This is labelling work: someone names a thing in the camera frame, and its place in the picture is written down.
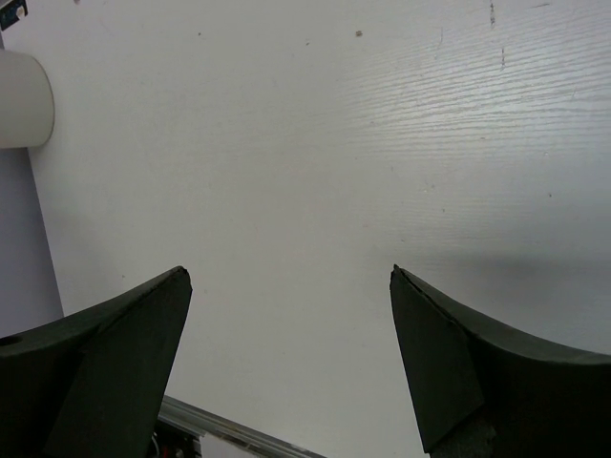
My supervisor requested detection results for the aluminium table front rail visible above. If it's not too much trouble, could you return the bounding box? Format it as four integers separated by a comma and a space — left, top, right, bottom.
158, 396, 321, 457

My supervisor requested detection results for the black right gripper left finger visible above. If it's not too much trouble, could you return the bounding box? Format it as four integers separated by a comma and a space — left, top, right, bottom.
1, 266, 192, 457

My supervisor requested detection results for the white bin with black rim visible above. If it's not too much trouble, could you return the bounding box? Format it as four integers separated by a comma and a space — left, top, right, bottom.
1, 50, 54, 149

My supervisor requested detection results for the blue sticker on table corner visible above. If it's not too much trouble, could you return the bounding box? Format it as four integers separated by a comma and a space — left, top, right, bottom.
0, 0, 29, 31

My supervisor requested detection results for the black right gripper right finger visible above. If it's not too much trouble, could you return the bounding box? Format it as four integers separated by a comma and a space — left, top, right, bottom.
390, 267, 610, 457

